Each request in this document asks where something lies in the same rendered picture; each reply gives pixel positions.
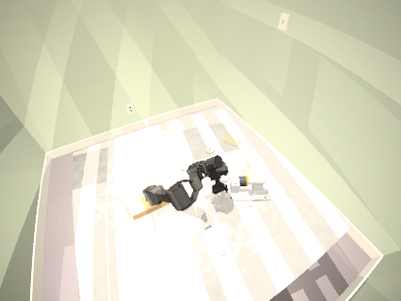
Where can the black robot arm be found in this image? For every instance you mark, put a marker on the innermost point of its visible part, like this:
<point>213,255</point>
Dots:
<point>176,195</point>

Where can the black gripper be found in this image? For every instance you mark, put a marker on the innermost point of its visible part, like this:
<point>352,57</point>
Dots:
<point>219,186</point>

